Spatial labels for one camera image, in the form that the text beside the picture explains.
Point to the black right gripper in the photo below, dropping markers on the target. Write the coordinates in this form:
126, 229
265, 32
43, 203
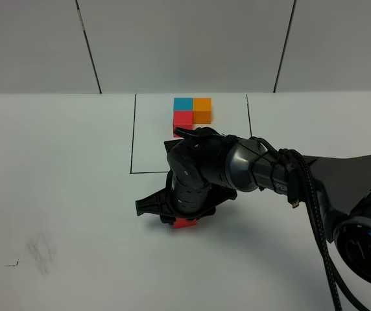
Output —
180, 200

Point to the blue template cube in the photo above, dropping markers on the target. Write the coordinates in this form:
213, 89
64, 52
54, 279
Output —
183, 104

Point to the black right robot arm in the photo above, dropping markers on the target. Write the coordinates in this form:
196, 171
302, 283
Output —
207, 169

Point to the orange template cube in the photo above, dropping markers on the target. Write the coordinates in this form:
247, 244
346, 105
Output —
202, 110

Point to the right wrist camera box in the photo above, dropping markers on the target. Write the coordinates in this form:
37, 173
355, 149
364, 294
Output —
173, 148

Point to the red template cube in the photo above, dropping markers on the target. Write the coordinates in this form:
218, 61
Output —
183, 119

